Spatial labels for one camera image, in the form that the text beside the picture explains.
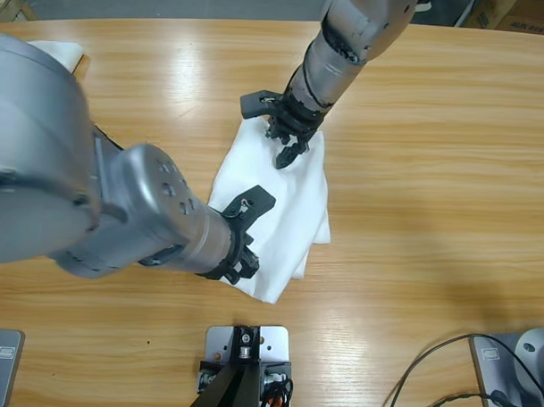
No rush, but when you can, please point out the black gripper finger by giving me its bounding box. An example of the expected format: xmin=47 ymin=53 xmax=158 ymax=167
xmin=264 ymin=122 xmax=288 ymax=145
xmin=239 ymin=243 xmax=261 ymax=281
xmin=274 ymin=135 xmax=311 ymax=171

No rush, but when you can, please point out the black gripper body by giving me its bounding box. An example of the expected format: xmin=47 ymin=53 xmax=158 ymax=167
xmin=194 ymin=218 xmax=255 ymax=287
xmin=268 ymin=93 xmax=330 ymax=147

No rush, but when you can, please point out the white t-shirt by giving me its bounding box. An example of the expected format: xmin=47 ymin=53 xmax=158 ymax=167
xmin=205 ymin=116 xmax=338 ymax=307

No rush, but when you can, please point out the white cloth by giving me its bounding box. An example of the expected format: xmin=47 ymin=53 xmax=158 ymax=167
xmin=28 ymin=39 xmax=86 ymax=80

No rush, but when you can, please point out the grey metal leg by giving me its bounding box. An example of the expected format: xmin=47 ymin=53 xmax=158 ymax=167
xmin=454 ymin=0 xmax=481 ymax=29

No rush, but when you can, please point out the cardboard box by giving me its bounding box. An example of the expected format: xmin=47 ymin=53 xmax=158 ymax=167
xmin=463 ymin=0 xmax=544 ymax=36

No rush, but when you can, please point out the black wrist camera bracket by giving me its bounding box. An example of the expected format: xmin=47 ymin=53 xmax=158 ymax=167
xmin=219 ymin=182 xmax=278 ymax=236
xmin=239 ymin=89 xmax=287 ymax=121

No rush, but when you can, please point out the white mount block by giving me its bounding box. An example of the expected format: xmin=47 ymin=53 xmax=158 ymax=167
xmin=200 ymin=323 xmax=295 ymax=407

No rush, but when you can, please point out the orange and black cable bundle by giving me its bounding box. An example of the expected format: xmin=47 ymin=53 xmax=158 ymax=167
xmin=259 ymin=375 xmax=297 ymax=407

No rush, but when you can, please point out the long black cable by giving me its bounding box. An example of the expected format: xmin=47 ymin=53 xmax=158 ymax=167
xmin=389 ymin=331 xmax=544 ymax=407

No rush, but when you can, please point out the grey base plate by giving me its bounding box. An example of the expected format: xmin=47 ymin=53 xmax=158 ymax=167
xmin=0 ymin=328 xmax=26 ymax=407
xmin=468 ymin=333 xmax=544 ymax=407

